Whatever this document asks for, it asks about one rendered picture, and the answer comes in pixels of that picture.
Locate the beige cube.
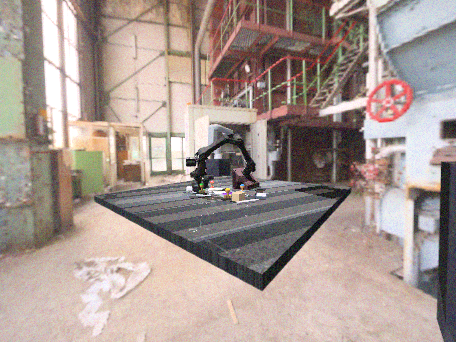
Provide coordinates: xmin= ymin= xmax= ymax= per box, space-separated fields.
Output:
xmin=232 ymin=191 xmax=245 ymax=202

